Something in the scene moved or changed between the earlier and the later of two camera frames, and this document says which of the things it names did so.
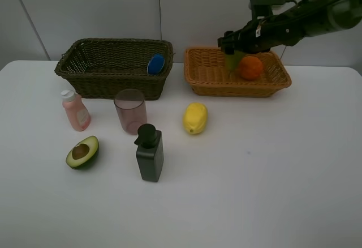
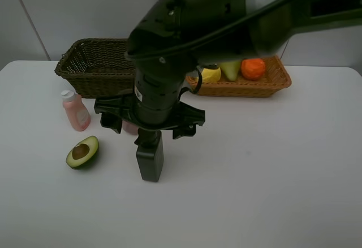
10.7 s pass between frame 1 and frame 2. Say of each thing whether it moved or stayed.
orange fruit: stayed
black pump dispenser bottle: stayed
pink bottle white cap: stayed
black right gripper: moved
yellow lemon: moved
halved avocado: stayed
